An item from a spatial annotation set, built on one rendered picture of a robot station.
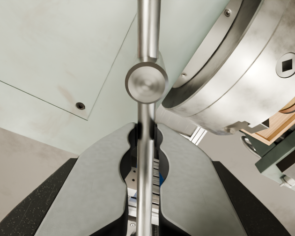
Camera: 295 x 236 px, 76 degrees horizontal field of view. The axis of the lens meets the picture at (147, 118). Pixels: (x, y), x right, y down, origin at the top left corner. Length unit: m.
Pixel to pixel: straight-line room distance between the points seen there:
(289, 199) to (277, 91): 2.71
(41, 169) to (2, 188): 0.67
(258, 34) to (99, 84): 0.21
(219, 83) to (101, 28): 0.17
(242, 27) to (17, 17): 0.28
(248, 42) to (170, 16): 0.11
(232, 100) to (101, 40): 0.21
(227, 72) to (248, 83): 0.04
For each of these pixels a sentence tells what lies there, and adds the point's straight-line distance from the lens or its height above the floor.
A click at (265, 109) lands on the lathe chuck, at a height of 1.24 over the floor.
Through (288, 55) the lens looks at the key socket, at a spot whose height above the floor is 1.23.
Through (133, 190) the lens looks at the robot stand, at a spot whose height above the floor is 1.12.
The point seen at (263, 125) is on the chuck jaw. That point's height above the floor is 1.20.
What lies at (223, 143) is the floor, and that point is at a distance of 2.03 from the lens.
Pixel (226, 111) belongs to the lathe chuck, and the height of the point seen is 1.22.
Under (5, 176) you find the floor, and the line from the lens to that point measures 2.83.
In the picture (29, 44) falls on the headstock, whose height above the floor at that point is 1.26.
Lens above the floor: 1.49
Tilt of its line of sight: 59 degrees down
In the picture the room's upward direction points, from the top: 177 degrees counter-clockwise
